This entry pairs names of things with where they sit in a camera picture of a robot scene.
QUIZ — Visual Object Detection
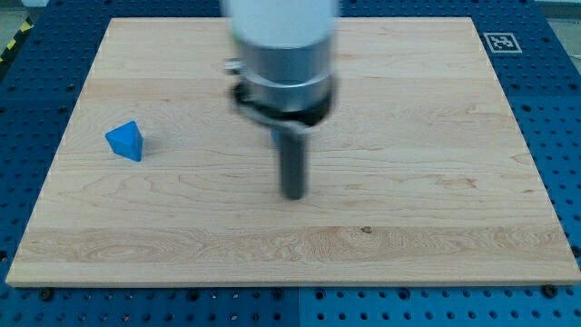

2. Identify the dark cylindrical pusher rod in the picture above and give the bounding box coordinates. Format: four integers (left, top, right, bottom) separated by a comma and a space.
278, 131, 306, 200

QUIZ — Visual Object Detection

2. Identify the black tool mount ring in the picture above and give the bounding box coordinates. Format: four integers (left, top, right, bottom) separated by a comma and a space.
230, 78, 336, 134

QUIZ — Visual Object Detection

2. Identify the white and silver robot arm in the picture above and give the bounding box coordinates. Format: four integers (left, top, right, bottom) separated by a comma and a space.
220, 0, 340, 200

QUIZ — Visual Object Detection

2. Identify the light wooden board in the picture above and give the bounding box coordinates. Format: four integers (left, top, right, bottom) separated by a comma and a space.
6, 17, 580, 288

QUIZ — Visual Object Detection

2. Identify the blue triangular block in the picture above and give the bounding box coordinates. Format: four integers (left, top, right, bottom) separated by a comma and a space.
105, 121, 143, 162

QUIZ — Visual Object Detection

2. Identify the white fiducial marker tag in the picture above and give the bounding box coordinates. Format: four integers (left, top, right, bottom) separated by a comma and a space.
484, 32, 522, 54

